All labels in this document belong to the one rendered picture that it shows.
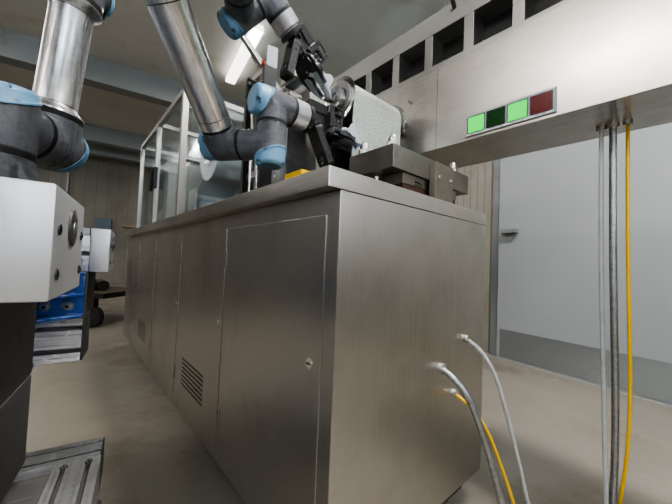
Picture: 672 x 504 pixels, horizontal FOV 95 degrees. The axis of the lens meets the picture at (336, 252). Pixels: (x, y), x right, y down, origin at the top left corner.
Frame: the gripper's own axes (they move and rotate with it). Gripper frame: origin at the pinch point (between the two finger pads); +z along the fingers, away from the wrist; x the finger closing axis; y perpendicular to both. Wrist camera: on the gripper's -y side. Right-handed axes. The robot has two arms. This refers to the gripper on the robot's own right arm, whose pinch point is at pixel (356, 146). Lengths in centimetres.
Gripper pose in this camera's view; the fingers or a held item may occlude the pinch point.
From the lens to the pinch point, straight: 102.9
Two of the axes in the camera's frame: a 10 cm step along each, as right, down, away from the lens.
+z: 7.5, 0.5, 6.6
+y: 0.4, -10.0, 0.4
